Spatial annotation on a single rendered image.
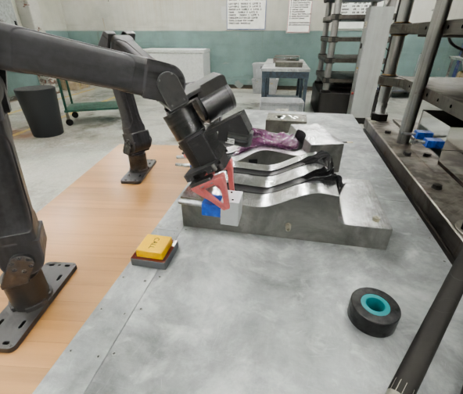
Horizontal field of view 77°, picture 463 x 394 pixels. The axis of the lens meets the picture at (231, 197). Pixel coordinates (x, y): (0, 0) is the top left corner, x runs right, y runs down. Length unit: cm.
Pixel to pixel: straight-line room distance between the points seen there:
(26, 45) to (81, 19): 884
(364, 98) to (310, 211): 441
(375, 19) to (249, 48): 366
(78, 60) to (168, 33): 786
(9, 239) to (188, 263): 32
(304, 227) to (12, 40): 62
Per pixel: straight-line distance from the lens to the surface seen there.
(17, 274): 60
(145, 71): 49
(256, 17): 786
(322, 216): 71
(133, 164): 109
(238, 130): 50
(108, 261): 72
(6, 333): 65
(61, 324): 63
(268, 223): 72
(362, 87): 502
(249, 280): 63
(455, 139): 132
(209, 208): 58
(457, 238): 98
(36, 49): 49
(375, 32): 497
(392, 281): 70
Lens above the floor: 124
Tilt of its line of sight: 29 degrees down
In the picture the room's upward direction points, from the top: straight up
